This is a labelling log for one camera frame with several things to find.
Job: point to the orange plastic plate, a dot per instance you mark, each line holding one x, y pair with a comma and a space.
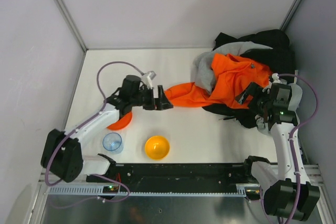
122, 123

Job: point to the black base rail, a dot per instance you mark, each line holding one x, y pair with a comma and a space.
181, 178

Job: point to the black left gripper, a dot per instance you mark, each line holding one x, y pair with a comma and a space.
153, 99

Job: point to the black cloth garment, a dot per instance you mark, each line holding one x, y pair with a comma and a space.
270, 47

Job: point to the orange cloth garment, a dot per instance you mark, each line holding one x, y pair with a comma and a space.
232, 74

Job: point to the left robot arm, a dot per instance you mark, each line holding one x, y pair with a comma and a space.
62, 155

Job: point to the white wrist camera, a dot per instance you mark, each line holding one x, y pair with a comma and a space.
274, 78
147, 79

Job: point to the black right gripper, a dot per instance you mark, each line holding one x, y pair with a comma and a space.
252, 94

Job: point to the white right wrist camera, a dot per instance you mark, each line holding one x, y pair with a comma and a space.
274, 78

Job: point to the yellow plastic bowl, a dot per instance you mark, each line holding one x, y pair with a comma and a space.
157, 148

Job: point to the left aluminium frame post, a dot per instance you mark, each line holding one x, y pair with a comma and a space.
71, 24

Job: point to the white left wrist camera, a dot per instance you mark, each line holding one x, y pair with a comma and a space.
147, 79

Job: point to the grey sweatshirt cloth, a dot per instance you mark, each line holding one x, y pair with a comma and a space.
204, 78

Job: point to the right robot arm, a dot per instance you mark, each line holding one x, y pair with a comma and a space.
287, 193

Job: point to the clear blue plastic cup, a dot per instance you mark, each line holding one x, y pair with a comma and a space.
113, 143

